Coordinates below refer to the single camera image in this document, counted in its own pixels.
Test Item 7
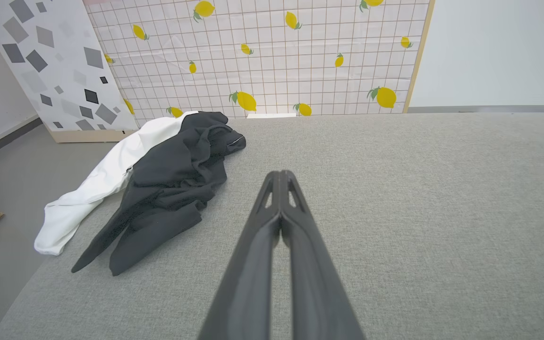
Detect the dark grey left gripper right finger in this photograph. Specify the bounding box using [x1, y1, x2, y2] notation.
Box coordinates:
[281, 170, 365, 340]

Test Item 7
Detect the black and white shirt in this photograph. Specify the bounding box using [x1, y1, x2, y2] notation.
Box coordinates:
[34, 111, 247, 277]

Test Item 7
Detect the lemon print grid panel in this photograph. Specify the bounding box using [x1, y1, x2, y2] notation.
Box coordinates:
[83, 0, 436, 128]

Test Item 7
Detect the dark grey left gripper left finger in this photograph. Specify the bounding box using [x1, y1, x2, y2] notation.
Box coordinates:
[198, 170, 281, 340]

